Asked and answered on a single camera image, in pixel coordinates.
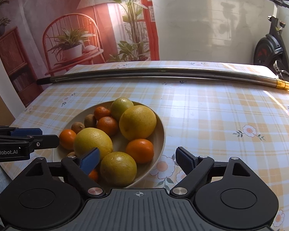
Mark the long metal pole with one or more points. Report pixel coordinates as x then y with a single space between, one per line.
175 72

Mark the small round yellow lemon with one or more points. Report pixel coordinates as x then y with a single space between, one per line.
118 169

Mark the green apple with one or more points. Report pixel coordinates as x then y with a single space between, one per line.
119 106

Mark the printed room backdrop cloth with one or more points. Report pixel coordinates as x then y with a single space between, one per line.
41 38

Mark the yellow plaid floral tablecloth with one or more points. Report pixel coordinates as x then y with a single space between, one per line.
208 117

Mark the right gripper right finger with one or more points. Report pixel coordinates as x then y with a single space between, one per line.
196 169

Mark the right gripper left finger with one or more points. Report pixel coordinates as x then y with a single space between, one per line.
77 171

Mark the black exercise bike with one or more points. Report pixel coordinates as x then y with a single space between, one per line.
270 50

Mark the large lemon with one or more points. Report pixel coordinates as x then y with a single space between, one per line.
91 138
137 122

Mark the brown kiwi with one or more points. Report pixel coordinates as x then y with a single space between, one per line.
90 121
71 154
77 127

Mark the tangerine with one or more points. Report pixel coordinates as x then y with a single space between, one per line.
93 175
141 150
66 139
109 125
101 112

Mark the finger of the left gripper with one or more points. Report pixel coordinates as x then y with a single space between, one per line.
27 132
45 142

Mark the beige round plate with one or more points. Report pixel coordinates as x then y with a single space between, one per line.
119 143

